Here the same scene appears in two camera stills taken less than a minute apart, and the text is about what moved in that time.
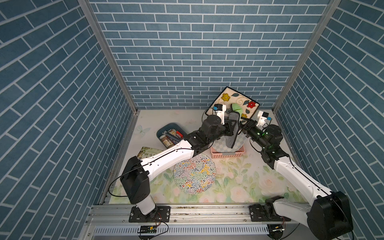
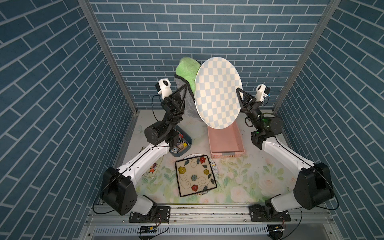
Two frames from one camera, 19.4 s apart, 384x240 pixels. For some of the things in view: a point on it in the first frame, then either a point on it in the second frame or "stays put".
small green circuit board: (148, 229) stays put
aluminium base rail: (113, 222) stays put
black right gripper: (250, 126) -> (249, 107)
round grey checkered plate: (221, 144) -> (217, 99)
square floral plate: (247, 107) -> (195, 175)
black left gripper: (227, 130) -> (174, 113)
